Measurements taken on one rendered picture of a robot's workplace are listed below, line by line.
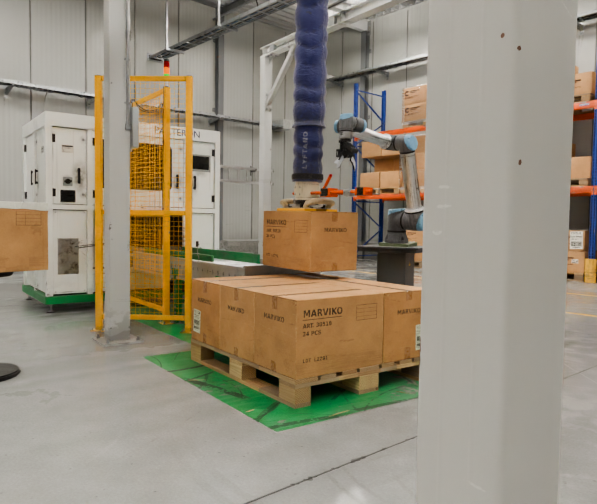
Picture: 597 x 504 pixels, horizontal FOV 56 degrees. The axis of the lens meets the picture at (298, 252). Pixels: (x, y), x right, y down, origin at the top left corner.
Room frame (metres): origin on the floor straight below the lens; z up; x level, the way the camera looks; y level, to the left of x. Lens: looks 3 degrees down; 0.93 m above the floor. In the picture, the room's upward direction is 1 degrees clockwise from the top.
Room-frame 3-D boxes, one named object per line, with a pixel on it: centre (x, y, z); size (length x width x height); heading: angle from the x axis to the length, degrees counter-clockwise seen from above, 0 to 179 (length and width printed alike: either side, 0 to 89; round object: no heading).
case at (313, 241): (4.02, -0.07, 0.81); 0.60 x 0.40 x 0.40; 35
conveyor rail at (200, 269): (5.01, 1.06, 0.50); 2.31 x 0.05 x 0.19; 36
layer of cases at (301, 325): (3.52, -0.05, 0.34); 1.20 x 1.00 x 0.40; 36
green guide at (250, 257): (5.64, 0.78, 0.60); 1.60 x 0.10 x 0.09; 36
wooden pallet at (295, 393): (3.52, -0.05, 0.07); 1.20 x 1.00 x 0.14; 36
